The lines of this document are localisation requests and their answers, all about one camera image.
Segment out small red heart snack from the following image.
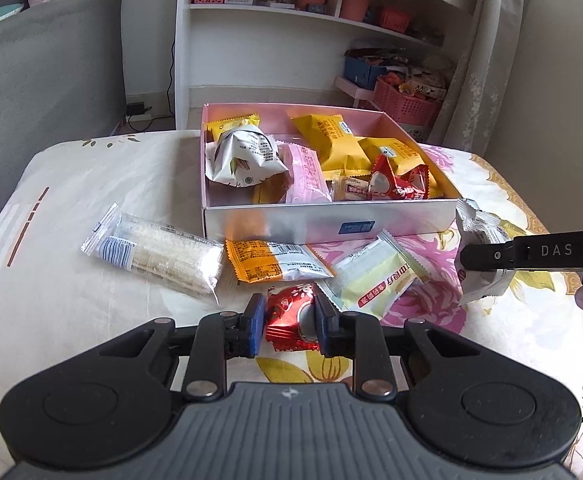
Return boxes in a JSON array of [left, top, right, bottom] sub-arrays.
[[264, 284, 319, 351]]

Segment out pale green cake pack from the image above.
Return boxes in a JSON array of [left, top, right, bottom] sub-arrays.
[[316, 230, 429, 320]]

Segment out orange and white snack pack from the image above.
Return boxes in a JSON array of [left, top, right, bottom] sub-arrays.
[[225, 240, 334, 284]]

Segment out clear rice cracker pack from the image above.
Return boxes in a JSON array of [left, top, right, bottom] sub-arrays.
[[81, 203, 225, 304]]

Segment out golden orange snack bar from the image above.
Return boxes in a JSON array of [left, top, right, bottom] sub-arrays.
[[252, 174, 288, 205]]

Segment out small pink cookie pack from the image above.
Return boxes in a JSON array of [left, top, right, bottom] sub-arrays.
[[331, 176, 369, 202]]

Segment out pink wafer snack pack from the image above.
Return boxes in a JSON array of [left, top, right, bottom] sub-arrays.
[[278, 142, 331, 204]]

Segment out large red heart snack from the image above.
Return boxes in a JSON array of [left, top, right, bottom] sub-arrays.
[[367, 155, 430, 200]]

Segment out white nut snack pack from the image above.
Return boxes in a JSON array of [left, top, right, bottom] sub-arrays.
[[204, 125, 288, 188]]

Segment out yellow waffle sandwich pack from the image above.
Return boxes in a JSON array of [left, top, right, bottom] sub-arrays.
[[291, 114, 372, 180]]

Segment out yellow chips snack pack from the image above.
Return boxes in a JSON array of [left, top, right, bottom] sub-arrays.
[[204, 114, 261, 142]]

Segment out pink and silver cardboard box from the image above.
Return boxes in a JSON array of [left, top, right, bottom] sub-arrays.
[[200, 103, 460, 244]]

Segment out beige curtain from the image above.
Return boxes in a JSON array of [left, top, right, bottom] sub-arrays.
[[428, 0, 528, 156]]

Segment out floral tablecloth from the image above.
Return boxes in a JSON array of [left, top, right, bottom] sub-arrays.
[[0, 131, 583, 478]]

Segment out pink plastic basket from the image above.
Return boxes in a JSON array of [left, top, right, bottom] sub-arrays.
[[374, 78, 442, 128]]

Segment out blue storage box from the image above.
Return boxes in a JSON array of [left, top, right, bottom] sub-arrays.
[[343, 56, 387, 90]]

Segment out white bookshelf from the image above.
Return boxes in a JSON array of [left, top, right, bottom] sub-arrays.
[[174, 0, 477, 129]]

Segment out small red basket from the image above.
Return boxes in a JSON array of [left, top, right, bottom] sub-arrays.
[[378, 6, 412, 34]]

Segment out grey sofa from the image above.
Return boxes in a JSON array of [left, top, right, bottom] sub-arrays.
[[0, 0, 126, 211]]

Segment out black power cable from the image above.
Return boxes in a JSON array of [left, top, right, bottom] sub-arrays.
[[121, 39, 178, 134]]

